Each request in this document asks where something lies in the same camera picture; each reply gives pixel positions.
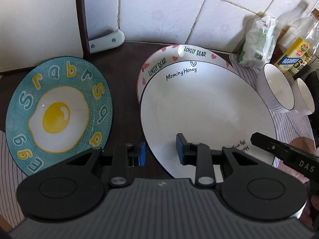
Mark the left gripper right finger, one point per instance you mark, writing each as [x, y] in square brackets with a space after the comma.
[198, 155]

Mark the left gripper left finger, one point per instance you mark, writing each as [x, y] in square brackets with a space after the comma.
[124, 157]

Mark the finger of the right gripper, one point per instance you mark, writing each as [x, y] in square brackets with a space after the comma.
[298, 160]

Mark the white Morning Honey plate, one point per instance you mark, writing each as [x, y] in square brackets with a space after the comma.
[208, 104]

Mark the white ribbed bowl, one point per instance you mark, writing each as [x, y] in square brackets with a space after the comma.
[304, 102]
[274, 89]

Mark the teal fried egg plate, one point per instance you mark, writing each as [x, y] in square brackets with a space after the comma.
[61, 108]

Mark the pink heart Lovely Bear plate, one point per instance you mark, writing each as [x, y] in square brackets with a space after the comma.
[176, 53]

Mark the yellow label oil bottle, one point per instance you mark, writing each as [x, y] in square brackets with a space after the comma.
[296, 41]

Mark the white green seasoning bag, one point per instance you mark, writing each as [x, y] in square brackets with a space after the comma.
[259, 43]

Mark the clear glass bottle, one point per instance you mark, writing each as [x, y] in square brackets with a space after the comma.
[282, 34]

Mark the white cutting board brown rim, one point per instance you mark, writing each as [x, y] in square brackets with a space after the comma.
[34, 31]

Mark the white handled knife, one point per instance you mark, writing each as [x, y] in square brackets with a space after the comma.
[103, 31]

